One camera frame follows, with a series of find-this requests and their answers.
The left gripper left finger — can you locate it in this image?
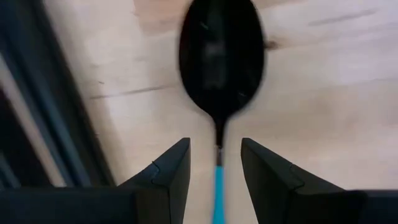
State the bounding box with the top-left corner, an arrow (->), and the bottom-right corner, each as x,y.
119,137 -> 192,224

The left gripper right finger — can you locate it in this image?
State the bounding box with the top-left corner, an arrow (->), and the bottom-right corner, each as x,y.
241,137 -> 345,224

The spoon with blue handle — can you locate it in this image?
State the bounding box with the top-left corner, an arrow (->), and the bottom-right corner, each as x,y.
178,0 -> 266,224

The black aluminium table frame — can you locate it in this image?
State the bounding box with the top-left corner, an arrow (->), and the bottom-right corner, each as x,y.
0,0 -> 116,191

